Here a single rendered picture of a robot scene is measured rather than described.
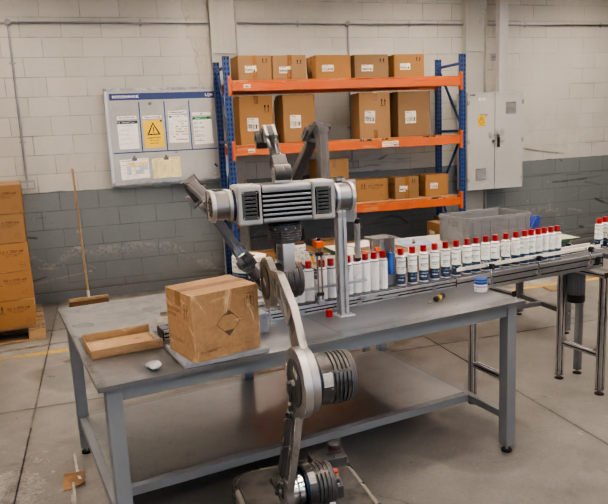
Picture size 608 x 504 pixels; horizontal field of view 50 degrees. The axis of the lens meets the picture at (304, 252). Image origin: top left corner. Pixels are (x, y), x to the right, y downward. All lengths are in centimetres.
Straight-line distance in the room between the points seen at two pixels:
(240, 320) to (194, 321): 20
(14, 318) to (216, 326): 381
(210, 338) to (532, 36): 748
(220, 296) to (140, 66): 520
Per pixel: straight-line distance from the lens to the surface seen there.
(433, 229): 749
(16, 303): 619
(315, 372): 215
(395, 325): 300
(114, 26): 756
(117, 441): 265
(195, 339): 255
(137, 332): 312
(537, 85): 938
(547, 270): 415
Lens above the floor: 171
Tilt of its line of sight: 10 degrees down
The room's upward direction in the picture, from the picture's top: 3 degrees counter-clockwise
